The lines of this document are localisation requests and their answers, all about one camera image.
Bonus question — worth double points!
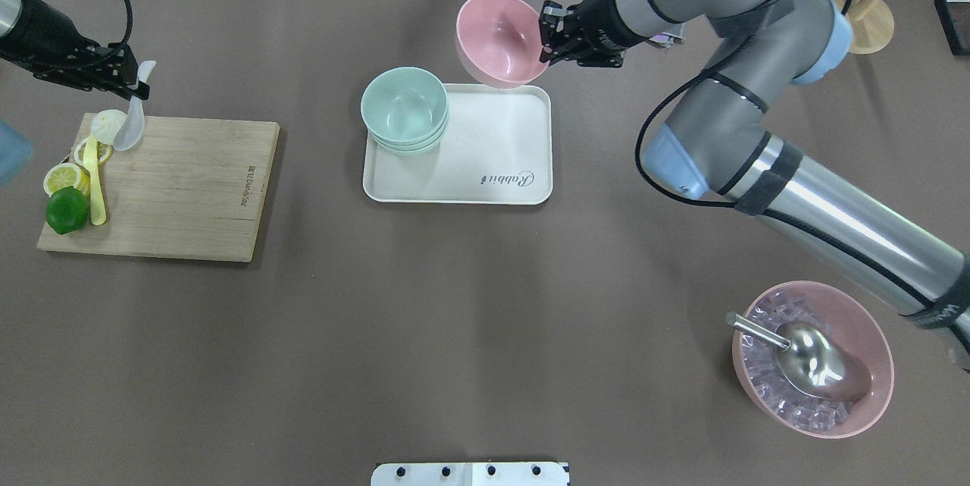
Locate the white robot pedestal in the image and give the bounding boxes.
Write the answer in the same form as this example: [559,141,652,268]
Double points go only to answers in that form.
[370,461,571,485]

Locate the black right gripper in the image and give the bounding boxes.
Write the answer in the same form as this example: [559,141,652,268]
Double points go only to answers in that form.
[538,0,645,68]

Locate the wooden cutting board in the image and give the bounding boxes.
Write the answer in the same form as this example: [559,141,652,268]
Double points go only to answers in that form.
[37,116,280,262]

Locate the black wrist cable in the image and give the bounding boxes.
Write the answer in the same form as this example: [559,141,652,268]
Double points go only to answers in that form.
[634,0,857,208]

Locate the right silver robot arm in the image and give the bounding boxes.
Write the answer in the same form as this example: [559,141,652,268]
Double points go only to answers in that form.
[538,0,968,369]

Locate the small pink bowl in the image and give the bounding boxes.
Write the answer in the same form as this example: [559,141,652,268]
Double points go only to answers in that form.
[455,0,548,89]

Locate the grey folded cloth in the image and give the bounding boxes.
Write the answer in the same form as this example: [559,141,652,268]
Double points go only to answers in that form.
[654,30,684,48]

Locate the white ceramic spoon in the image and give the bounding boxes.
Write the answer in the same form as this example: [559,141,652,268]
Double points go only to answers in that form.
[112,60,157,151]

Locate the lemon slice back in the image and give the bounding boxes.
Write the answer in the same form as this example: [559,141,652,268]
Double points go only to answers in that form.
[70,138,114,167]

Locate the lemon slice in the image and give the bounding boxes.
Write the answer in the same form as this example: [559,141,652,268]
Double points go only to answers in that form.
[42,162,91,198]
[70,138,114,167]

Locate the lemon slice front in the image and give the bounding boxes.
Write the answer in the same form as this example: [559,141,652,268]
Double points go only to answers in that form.
[42,162,91,198]

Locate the metal ice scoop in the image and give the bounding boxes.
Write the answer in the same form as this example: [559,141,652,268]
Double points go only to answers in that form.
[725,311,872,402]

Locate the yellow plastic knife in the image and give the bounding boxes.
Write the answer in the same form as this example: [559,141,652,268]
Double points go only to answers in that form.
[82,134,107,226]

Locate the lower green bowls stack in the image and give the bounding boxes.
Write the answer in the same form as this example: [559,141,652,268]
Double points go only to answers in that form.
[368,123,448,155]

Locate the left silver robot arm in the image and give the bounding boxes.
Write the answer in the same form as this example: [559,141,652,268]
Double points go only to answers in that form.
[1,0,150,100]

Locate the large pink ice bowl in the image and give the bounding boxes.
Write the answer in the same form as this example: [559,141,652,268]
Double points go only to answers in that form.
[731,280,895,440]

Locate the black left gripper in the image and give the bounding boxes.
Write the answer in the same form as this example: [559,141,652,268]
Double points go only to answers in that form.
[30,24,150,102]

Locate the cream serving tray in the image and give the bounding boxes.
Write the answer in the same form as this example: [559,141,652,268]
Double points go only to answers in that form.
[361,84,554,205]

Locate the top green bowl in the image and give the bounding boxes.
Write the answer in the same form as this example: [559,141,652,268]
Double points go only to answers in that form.
[360,67,449,145]

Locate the green lime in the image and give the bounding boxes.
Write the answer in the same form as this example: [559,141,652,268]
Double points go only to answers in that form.
[45,187,90,235]

